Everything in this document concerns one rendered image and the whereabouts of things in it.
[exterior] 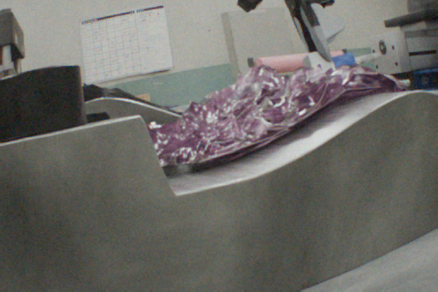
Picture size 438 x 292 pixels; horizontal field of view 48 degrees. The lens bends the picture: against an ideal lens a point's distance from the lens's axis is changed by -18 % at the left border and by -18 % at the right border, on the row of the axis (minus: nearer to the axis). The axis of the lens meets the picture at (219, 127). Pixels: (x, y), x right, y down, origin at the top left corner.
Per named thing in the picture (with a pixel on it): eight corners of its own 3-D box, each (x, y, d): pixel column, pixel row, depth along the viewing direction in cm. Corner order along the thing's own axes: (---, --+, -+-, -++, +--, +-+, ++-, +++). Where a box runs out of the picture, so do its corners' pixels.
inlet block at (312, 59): (381, 74, 87) (369, 43, 87) (389, 68, 82) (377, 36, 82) (313, 93, 86) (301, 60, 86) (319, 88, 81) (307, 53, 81)
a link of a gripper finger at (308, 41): (347, 61, 87) (329, 8, 86) (316, 70, 87) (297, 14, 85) (341, 60, 90) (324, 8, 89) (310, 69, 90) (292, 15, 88)
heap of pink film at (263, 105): (356, 127, 56) (343, 52, 56) (458, 124, 40) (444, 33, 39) (104, 181, 47) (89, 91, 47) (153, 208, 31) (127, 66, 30)
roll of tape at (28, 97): (113, 118, 32) (105, 59, 32) (24, 138, 25) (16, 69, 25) (33, 134, 36) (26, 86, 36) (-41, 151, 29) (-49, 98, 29)
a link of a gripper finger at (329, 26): (358, 45, 78) (333, -4, 81) (324, 54, 78) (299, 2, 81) (355, 54, 81) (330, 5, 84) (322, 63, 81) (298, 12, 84)
